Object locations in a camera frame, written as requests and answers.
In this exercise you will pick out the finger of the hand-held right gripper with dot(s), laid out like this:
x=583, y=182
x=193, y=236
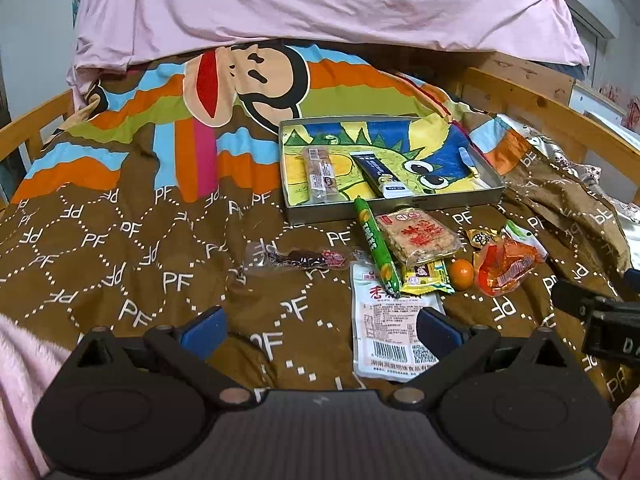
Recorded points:
x=570, y=297

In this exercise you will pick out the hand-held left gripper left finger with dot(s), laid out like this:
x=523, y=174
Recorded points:
x=206, y=331

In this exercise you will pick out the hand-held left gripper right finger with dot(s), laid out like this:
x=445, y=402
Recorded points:
x=436, y=329

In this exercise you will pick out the white pouch with red print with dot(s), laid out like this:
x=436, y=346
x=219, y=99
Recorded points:
x=385, y=320

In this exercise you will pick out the yellow green snack packet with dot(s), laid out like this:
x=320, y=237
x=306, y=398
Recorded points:
x=427, y=277

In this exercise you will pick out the orange red snack packet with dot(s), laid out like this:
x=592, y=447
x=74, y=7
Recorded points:
x=505, y=267

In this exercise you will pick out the rice cracker packet red label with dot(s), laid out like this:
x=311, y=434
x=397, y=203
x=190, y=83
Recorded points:
x=417, y=235

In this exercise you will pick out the green sausage stick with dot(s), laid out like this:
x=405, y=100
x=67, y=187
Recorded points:
x=376, y=245

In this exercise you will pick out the clear packet with dark snack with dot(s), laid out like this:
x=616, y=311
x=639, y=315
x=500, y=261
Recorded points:
x=300, y=259

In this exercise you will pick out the metal tray with dinosaur print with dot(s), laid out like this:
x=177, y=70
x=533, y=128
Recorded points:
x=395, y=170

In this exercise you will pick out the small orange fruit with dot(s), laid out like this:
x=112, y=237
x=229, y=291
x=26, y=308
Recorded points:
x=460, y=274

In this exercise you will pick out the green white snack packet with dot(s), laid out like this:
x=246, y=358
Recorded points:
x=522, y=235

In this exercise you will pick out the gold candy wrapper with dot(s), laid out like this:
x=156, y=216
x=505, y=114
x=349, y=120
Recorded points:
x=480, y=237

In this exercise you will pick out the dark blue tube packet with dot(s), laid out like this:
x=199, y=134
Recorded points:
x=380, y=172

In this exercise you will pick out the pink fleece blanket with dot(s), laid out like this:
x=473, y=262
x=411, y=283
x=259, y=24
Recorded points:
x=25, y=385

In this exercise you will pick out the brown snack bar clear wrapper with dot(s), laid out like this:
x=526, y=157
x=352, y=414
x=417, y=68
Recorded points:
x=320, y=175

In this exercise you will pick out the white cabinet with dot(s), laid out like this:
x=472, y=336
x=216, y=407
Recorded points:
x=595, y=100

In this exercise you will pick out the pink quilt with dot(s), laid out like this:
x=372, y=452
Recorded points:
x=300, y=0

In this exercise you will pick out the wooden bed frame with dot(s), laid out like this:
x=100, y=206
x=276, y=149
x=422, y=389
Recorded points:
x=525, y=95

